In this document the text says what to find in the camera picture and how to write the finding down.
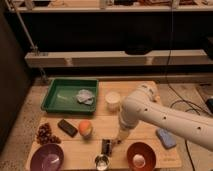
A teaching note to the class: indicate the small metal cup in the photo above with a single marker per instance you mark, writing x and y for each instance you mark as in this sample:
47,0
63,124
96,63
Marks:
101,163

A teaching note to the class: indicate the wooden board table mat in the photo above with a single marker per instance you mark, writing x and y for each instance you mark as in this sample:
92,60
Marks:
80,154

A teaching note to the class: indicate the white lower shelf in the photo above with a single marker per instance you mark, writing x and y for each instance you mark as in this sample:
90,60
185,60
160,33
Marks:
116,58

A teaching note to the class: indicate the bunch of dark grapes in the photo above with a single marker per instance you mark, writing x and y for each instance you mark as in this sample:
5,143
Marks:
45,136

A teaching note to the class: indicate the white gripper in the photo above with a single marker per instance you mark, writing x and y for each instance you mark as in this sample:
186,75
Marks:
123,134

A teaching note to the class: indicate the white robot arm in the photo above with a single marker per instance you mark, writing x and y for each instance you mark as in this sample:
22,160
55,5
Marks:
140,105

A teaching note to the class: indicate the black object on shelf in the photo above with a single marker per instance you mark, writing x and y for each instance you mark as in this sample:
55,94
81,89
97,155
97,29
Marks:
138,49

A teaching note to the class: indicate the red orange bowl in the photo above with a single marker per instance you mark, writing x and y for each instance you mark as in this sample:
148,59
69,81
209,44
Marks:
141,157

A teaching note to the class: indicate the orange peach fruit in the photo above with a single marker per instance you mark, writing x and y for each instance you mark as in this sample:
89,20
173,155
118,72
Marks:
85,128

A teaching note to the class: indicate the white shelf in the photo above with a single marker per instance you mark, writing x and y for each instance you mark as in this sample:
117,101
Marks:
109,5
116,58

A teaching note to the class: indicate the dark brown rectangular block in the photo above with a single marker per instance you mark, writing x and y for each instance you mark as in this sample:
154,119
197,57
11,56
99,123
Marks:
67,128

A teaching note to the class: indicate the white cylindrical cup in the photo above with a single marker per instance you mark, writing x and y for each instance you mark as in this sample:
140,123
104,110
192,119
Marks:
113,101

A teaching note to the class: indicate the blue sponge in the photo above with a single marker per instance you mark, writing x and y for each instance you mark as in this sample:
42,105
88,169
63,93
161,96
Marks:
166,139

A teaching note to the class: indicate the metal support pole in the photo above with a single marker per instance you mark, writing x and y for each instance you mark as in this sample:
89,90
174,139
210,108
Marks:
34,48

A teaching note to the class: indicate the crumpled clear plastic wrap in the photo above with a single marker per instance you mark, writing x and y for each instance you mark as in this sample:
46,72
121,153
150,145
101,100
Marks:
85,96

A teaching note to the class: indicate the purple bowl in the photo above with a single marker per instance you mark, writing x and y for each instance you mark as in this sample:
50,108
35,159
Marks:
48,157

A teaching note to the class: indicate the green plastic tray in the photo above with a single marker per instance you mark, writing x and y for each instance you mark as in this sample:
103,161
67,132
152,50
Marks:
61,96

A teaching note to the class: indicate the small black box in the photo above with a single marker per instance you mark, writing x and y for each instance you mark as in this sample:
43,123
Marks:
106,147

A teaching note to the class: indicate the white upper shelf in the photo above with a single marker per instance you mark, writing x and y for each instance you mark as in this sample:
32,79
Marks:
109,5

